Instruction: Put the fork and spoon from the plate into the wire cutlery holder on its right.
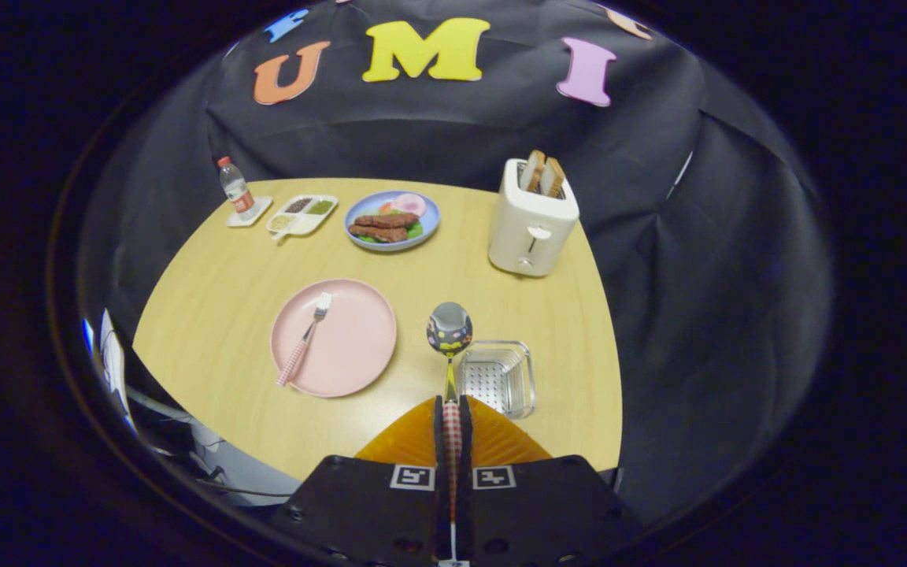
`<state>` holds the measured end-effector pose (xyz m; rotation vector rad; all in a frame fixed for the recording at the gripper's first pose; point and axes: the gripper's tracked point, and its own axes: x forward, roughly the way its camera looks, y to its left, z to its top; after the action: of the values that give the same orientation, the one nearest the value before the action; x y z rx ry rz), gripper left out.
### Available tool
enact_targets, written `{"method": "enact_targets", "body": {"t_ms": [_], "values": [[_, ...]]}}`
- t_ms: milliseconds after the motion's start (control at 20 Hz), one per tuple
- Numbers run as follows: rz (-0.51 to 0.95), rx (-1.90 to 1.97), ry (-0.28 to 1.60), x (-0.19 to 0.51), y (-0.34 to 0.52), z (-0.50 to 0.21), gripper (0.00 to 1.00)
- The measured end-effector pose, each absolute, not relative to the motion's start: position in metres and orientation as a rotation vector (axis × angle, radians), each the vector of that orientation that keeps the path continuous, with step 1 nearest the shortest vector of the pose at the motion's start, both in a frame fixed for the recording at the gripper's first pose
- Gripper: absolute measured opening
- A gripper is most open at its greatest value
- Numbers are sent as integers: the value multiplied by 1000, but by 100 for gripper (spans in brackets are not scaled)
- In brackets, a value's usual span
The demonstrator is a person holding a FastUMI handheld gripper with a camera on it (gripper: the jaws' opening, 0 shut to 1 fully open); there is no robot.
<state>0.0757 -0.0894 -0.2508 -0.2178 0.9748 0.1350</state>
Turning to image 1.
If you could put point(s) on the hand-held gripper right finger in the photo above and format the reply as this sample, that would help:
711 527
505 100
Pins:
465 472

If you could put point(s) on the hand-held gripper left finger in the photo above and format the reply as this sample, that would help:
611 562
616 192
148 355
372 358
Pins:
439 472

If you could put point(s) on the clear cutlery basket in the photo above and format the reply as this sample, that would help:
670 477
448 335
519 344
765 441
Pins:
497 378

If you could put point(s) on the pink plate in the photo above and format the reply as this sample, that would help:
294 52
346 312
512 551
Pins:
351 339

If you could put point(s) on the white toaster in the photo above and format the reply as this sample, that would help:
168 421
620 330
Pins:
528 236

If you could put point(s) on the brown meat strip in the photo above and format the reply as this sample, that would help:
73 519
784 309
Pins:
379 233
386 220

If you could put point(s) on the blue plate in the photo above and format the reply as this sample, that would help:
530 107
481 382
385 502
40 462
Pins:
430 214

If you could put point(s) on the pink ham slice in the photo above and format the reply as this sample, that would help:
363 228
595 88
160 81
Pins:
409 205

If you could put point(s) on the white divided condiment tray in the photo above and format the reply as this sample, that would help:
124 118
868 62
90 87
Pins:
301 226

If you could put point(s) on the toast bread slice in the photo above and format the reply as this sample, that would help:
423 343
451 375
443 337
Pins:
553 177
532 172

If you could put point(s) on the white square coaster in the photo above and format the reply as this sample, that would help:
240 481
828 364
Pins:
261 211

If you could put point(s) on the black backdrop cloth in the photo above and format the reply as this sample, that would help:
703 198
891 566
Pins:
422 134

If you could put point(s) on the white device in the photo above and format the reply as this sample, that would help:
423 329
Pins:
116 362

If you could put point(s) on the clear water bottle red label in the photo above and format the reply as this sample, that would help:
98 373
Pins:
237 193

